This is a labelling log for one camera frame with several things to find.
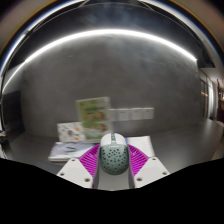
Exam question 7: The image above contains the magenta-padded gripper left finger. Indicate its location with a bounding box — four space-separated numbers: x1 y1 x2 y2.
56 143 101 190

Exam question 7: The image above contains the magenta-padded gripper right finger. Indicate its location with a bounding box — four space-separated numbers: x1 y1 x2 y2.
127 143 170 189

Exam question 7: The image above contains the white and green perforated mouse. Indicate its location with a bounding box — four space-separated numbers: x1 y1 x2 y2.
98 132 130 176

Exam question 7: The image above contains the grey striped book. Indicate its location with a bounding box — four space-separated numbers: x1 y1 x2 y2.
48 141 101 163

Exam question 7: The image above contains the white book with blue band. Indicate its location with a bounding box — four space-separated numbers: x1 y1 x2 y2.
124 135 157 158

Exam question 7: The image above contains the white sticker card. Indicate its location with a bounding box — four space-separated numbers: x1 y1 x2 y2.
56 121 87 144

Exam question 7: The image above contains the green upright menu sign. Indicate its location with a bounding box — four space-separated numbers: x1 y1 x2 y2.
75 96 113 141

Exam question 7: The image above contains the white curved light strip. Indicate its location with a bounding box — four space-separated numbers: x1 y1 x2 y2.
1 28 198 94

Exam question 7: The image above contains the glass door with dark frame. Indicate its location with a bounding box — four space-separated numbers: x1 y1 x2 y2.
199 78 218 121

